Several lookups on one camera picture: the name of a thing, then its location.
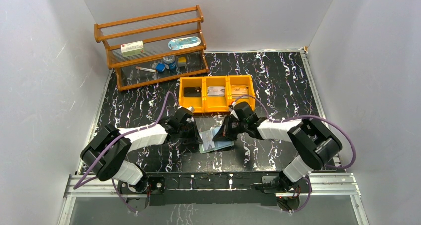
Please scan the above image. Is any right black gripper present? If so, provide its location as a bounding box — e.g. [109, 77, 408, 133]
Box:
[213, 114, 248, 141]

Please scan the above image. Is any white printed card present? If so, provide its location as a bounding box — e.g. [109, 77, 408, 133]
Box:
[200, 129, 217, 153]

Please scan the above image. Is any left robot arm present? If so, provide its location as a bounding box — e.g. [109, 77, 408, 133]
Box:
[80, 106, 202, 193]

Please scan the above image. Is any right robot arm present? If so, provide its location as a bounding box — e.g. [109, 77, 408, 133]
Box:
[212, 102, 342, 192]

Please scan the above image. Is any orange card in bin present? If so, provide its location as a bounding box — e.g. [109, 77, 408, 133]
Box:
[231, 85, 249, 98]

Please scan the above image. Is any silver card in bin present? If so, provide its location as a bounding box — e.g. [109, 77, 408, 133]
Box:
[207, 86, 225, 97]

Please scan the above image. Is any black card in bin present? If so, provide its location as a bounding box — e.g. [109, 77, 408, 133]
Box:
[183, 87, 201, 97]

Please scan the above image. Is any yellow three-compartment bin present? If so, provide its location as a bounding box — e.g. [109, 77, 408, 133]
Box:
[178, 75, 256, 113]

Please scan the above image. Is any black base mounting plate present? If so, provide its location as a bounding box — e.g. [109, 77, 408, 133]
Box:
[117, 171, 312, 210]

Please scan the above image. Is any yellow small box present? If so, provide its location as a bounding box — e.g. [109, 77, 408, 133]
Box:
[177, 57, 187, 67]

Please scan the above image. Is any blue small cube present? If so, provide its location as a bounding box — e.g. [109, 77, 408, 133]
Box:
[155, 63, 166, 73]

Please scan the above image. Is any white tube stick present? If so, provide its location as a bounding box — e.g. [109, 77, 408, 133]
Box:
[135, 66, 156, 73]

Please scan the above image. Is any blue oval packaged item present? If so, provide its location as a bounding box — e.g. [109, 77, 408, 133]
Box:
[168, 36, 201, 51]

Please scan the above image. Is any wooden three-tier shelf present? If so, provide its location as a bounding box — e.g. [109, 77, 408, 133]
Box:
[94, 5, 209, 91]

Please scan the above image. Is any white medicine box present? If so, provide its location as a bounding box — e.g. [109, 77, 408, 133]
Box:
[120, 40, 145, 57]

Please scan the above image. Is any aluminium frame rail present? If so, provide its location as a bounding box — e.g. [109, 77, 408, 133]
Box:
[59, 171, 368, 225]

